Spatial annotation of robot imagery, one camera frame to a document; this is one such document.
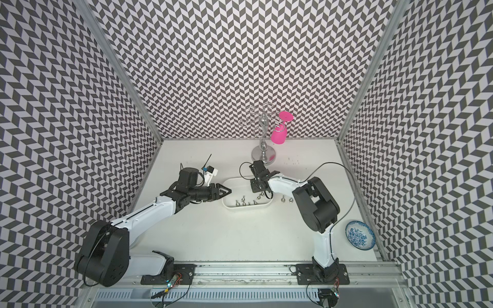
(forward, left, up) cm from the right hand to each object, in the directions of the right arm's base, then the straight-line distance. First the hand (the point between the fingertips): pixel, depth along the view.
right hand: (258, 186), depth 98 cm
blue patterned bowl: (-24, -44, 0) cm, 50 cm away
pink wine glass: (+18, -10, +22) cm, 30 cm away
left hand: (-10, +13, +12) cm, 21 cm away
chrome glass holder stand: (+20, -3, +3) cm, 21 cm away
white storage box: (-5, +8, +1) cm, 10 cm away
